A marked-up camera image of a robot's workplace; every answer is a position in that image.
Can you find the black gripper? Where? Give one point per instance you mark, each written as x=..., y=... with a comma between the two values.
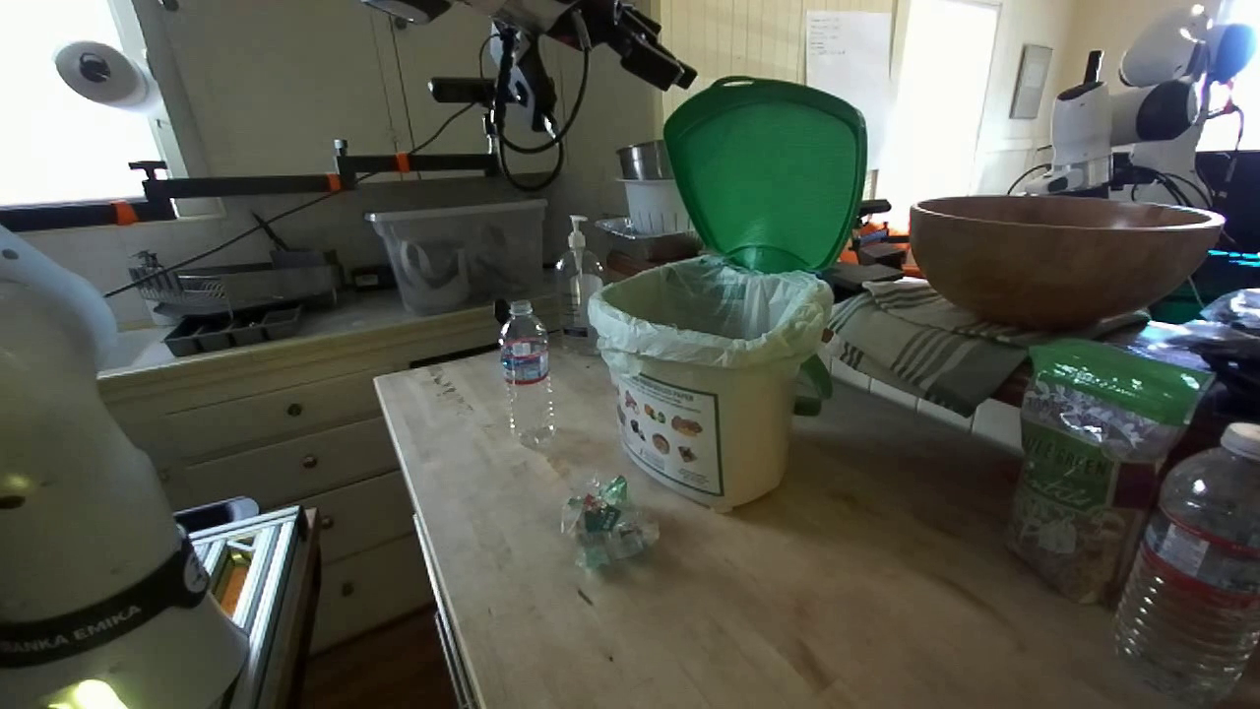
x=608, y=30

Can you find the green bin lid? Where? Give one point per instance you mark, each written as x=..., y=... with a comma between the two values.
x=768, y=169

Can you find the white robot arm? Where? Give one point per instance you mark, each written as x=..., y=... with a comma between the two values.
x=79, y=497

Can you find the clear pump bottle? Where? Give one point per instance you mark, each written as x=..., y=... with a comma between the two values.
x=580, y=278

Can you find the white bin with green liner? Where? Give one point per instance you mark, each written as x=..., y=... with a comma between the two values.
x=710, y=321

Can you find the small clear water bottle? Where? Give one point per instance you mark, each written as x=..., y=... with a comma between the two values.
x=530, y=375

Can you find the white compost bin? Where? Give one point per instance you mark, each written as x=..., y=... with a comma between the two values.
x=734, y=433

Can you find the large clear water bottle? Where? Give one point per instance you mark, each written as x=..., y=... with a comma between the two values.
x=1195, y=577

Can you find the steel pot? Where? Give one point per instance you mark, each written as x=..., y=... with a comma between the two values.
x=642, y=157

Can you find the clear plastic tub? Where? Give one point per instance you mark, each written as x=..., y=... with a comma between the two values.
x=457, y=257

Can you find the striped dish towel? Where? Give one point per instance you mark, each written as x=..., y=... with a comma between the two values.
x=920, y=349

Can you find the black boom with orange clamps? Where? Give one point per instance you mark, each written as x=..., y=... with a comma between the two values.
x=260, y=181

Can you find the wooden bowl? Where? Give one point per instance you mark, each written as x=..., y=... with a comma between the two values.
x=1063, y=260

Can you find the white and black machine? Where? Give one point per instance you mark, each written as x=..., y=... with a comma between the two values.
x=1115, y=121

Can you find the black dish tray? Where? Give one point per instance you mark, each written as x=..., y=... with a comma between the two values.
x=236, y=307

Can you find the cream drawer cabinet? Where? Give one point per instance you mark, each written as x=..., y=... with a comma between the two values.
x=290, y=445

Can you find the blue rounded object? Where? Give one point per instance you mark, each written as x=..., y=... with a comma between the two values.
x=1234, y=51

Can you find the green snack bag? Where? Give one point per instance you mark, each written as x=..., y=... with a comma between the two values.
x=1095, y=445

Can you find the white wall paper sheet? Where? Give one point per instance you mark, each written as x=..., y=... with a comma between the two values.
x=848, y=62

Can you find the black bar camera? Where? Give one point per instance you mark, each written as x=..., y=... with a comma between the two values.
x=457, y=89

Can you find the white wall cabinet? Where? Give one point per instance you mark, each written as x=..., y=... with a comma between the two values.
x=290, y=81

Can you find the framed wall picture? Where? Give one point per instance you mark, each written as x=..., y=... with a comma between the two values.
x=1034, y=81

